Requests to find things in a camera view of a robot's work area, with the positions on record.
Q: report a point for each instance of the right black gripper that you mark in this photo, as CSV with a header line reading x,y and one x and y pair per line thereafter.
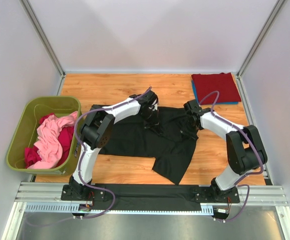
x,y
189,128

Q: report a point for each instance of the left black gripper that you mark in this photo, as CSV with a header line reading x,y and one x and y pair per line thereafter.
x,y
150,121

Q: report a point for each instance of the black t shirt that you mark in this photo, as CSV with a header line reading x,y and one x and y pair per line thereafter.
x,y
172,151

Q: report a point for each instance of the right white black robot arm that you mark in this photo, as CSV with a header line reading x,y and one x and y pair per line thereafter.
x,y
246,153

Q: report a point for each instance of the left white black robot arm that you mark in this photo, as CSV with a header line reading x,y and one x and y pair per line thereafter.
x,y
95,133

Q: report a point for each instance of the folded dark red shirt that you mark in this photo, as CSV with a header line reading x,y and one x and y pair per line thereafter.
x,y
221,82

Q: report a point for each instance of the folded blue shirt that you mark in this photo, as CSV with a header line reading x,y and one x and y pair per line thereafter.
x,y
218,103

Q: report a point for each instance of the pink shirt in bin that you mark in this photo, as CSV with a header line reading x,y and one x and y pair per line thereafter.
x,y
52,140

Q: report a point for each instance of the olive green plastic bin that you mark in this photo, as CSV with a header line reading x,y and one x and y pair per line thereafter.
x,y
26,135

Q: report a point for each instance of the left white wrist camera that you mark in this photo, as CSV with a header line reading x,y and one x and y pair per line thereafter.
x,y
154,106

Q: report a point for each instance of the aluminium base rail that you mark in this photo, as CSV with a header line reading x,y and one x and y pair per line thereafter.
x,y
45,197

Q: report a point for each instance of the right aluminium corner post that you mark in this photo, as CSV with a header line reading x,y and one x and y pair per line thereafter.
x,y
261,36

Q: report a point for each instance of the aluminium corner post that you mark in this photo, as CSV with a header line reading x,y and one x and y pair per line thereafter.
x,y
42,36
261,36

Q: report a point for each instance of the left aluminium corner post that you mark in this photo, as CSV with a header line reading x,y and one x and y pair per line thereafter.
x,y
42,36

